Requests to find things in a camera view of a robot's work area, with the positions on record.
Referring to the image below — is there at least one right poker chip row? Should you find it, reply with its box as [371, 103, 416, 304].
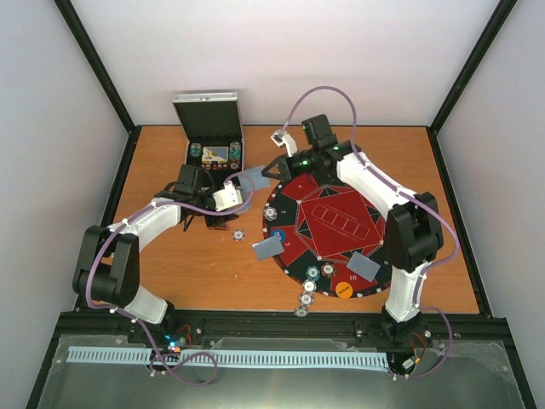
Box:
[228, 141, 242, 170]

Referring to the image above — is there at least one red dice row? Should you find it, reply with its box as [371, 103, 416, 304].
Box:
[202, 163, 228, 170]

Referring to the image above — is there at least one blue green fifty chip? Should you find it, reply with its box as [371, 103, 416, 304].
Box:
[306, 266, 321, 281]

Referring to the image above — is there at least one blue orange ten chip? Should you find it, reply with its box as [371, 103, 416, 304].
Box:
[301, 279, 317, 293]
[299, 292, 313, 307]

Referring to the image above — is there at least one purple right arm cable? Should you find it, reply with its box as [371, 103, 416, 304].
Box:
[283, 85, 462, 381]

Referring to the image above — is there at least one poker chip stack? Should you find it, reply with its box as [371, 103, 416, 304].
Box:
[263, 206, 278, 221]

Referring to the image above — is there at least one boxed playing card deck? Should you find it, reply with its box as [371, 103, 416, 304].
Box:
[201, 147, 229, 164]

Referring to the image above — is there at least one round red black poker mat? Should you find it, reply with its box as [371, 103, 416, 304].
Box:
[263, 174, 393, 298]

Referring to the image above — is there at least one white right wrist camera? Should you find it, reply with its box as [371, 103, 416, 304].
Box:
[270, 130, 298, 158]

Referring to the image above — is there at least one orange big blind button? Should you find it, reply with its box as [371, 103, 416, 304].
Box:
[335, 281, 353, 299]

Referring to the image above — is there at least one blue small blind button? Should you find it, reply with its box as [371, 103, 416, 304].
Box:
[271, 229, 286, 243]

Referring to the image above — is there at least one grey card deck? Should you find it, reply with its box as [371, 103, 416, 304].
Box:
[236, 201, 252, 214]

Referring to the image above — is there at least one poker chip row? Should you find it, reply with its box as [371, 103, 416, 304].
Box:
[189, 143, 203, 158]
[228, 141, 242, 170]

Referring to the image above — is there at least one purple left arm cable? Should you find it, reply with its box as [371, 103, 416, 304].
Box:
[84, 171, 256, 385]

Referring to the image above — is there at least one aluminium poker chip case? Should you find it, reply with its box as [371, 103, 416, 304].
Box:
[172, 91, 244, 172]

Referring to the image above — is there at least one left poker chip row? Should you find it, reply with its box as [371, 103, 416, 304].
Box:
[189, 143, 203, 158]

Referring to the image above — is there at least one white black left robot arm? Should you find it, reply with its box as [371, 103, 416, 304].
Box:
[72, 165, 244, 343]

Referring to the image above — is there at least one blue patterned playing card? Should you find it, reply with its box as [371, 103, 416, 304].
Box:
[238, 165, 270, 191]
[252, 235, 284, 261]
[347, 252, 381, 282]

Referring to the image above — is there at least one light blue slotted cable duct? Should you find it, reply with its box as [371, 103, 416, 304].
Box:
[66, 346, 388, 372]

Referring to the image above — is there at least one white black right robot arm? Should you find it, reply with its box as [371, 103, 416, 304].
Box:
[263, 114, 444, 345]

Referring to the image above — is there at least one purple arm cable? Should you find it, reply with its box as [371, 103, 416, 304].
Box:
[283, 85, 462, 381]
[84, 171, 256, 385]

